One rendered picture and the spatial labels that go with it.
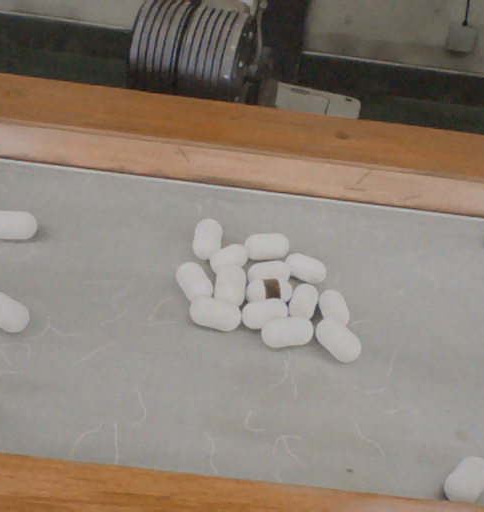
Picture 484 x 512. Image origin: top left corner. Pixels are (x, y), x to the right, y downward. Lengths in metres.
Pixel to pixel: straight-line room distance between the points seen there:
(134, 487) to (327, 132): 0.41
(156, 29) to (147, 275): 0.37
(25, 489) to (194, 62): 0.54
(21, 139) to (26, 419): 0.29
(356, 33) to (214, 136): 1.98
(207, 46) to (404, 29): 1.85
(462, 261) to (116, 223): 0.28
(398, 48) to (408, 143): 1.95
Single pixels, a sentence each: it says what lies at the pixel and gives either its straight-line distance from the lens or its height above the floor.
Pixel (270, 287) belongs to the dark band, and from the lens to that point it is 0.48.
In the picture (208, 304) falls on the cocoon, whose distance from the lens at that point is 0.46.
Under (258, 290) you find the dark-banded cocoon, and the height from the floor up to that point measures 0.76.
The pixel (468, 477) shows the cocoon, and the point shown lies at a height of 0.76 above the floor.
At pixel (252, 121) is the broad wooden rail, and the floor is 0.76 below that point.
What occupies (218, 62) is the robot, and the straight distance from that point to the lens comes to 0.79.
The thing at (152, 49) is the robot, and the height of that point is 0.76.
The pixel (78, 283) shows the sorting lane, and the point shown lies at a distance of 0.50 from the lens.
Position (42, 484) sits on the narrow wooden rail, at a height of 0.76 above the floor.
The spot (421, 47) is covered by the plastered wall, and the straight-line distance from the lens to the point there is 2.64.
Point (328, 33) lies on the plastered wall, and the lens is 2.58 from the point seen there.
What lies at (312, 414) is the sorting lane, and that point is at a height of 0.74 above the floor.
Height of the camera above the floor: 1.07
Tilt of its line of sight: 38 degrees down
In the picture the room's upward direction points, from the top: 8 degrees clockwise
